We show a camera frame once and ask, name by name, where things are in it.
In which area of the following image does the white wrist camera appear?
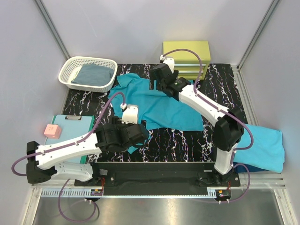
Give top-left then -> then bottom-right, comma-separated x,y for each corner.
159,55 -> 175,73
120,104 -> 139,124

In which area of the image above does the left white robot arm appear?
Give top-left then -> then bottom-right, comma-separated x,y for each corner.
26,117 -> 149,186

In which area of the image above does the yellow-green drawer cabinet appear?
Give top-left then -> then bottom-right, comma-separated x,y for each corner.
163,41 -> 211,80

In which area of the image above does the white plastic laundry basket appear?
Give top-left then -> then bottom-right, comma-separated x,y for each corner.
58,56 -> 117,93

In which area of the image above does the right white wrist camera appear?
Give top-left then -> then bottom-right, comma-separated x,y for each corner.
159,55 -> 175,73

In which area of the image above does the light blue t shirt pile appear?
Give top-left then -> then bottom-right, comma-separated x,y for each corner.
233,124 -> 285,173

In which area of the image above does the teal t shirt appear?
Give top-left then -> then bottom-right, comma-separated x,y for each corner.
107,73 -> 204,154

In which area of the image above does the green cutting mat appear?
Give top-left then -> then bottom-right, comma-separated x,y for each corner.
80,116 -> 94,164

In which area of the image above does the dark blue t shirt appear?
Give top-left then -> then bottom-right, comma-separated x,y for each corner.
235,164 -> 264,173

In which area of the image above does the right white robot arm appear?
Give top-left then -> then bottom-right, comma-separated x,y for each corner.
149,63 -> 244,186

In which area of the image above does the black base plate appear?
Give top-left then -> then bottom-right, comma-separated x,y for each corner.
75,162 -> 240,197

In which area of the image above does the light blue clipboard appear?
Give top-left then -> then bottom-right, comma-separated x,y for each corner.
37,114 -> 94,165

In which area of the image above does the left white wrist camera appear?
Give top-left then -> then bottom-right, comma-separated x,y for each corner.
120,104 -> 139,124

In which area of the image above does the pink cube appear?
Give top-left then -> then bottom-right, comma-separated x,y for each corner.
44,124 -> 61,139

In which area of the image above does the folded grey-blue t shirt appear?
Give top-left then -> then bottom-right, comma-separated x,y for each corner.
71,63 -> 114,86

